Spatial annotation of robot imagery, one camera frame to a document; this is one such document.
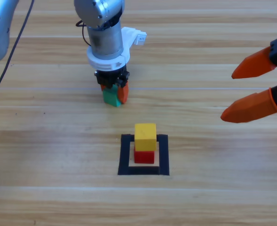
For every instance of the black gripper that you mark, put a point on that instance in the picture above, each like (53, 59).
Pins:
(108, 78)

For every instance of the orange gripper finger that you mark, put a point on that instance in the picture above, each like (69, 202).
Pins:
(255, 64)
(251, 109)

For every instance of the green wooden cube block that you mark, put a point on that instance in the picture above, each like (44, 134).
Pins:
(110, 97)

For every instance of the yellow wooden cube block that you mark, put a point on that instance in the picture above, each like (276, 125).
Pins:
(145, 136)

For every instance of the red wooden cube block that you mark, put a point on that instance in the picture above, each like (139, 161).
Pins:
(144, 157)

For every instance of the black tape square outline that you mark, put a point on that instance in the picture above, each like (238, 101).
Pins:
(124, 155)

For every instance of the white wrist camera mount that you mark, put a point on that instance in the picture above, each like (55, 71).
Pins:
(110, 63)

